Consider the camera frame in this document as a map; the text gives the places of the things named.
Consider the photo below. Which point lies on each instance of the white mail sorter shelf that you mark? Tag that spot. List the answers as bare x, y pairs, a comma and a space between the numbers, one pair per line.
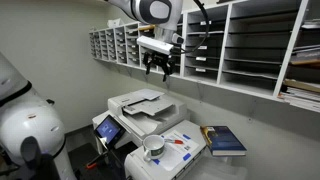
253, 50

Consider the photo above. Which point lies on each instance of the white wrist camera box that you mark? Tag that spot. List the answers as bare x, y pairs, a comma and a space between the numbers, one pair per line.
154, 44

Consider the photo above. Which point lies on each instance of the white copier finisher unit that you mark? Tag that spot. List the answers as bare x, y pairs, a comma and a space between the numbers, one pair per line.
193, 133

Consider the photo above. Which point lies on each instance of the copier touchscreen panel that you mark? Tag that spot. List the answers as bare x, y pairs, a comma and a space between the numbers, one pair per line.
108, 130

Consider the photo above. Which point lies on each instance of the blue hardcover book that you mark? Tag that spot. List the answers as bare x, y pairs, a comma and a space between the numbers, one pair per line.
224, 140

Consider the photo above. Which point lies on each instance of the white cardboard box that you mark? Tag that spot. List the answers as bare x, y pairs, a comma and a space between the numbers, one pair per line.
115, 23

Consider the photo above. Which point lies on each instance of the red marker pen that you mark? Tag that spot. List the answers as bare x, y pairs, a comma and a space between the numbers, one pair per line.
174, 141

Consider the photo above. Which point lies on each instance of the white mug with dark band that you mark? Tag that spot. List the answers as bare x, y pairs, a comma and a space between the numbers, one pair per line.
154, 146

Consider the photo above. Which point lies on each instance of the white printed paper sheet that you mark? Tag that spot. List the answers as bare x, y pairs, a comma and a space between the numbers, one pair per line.
178, 151

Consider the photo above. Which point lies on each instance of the stack of papers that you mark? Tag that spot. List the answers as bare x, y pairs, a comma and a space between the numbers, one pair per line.
301, 93

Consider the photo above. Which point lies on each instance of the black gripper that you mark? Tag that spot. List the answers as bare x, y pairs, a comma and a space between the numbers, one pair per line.
161, 60

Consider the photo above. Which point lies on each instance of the white office copier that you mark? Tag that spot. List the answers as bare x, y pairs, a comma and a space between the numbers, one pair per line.
150, 110

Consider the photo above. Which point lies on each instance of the blue tape strip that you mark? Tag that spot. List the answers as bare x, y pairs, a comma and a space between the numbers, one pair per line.
156, 161
186, 136
187, 156

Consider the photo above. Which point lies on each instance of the wooden stick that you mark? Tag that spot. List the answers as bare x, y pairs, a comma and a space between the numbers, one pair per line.
146, 28

